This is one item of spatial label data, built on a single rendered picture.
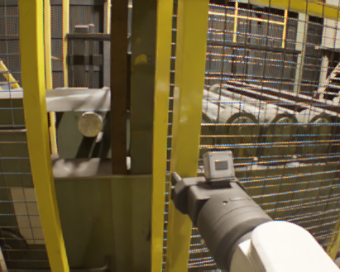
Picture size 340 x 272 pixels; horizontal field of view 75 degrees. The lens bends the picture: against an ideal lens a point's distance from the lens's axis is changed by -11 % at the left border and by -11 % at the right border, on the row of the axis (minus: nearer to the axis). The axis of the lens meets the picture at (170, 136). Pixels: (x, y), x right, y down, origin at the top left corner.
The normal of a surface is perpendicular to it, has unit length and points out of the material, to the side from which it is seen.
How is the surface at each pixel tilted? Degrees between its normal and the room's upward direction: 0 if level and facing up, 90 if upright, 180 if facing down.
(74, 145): 90
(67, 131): 90
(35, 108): 90
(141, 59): 90
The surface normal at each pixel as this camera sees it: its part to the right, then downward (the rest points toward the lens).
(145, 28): 0.18, 0.29
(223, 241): -0.43, -0.10
